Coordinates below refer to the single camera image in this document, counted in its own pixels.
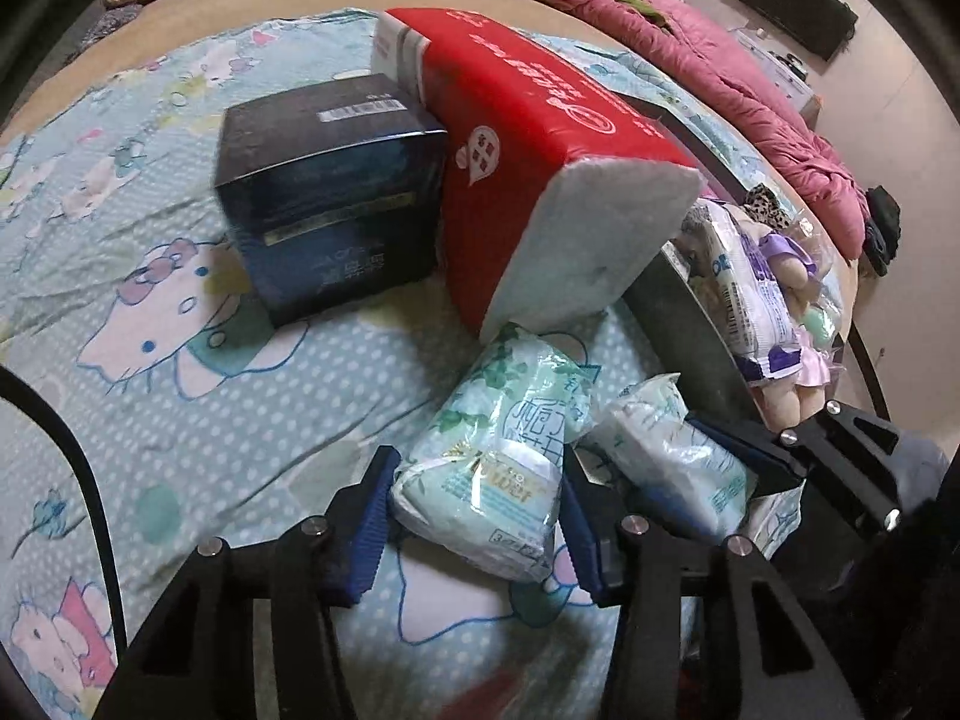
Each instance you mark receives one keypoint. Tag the green tissue packet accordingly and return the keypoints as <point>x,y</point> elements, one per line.
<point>684,478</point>
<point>483,480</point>

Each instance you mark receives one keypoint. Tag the black wall television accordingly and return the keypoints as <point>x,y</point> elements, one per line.
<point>823,27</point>

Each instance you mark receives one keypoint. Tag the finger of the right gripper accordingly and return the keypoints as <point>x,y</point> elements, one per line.
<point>758,449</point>

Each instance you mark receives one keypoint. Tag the pink tray box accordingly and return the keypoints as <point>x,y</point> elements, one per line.
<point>681,332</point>

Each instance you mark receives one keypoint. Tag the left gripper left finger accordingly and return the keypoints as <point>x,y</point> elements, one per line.
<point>193,656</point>

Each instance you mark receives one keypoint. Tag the red tissue pack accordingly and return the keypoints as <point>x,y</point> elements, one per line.
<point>556,194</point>

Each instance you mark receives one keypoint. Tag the beige teddy bear purple dress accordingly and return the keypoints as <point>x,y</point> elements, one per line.
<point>796,384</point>

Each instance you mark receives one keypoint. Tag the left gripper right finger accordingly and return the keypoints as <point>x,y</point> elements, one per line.
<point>704,631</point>

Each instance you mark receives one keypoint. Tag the green round soft object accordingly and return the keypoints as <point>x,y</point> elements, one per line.
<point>819,325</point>

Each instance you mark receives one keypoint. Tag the dark blue box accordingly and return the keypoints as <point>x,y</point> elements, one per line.
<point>331,192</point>

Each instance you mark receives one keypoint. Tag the white blue wipes packet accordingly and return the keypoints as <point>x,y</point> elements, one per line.
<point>725,279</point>

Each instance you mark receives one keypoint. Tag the hello kitty blue sheet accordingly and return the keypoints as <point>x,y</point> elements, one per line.
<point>126,309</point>

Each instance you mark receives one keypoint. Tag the leopard print scrunchie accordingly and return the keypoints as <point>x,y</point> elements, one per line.
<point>761,205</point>

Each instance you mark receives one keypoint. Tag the pink quilt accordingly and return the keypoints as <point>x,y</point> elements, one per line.
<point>707,61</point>

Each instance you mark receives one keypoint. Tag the white cabinet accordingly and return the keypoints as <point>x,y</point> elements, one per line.
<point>785,70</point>

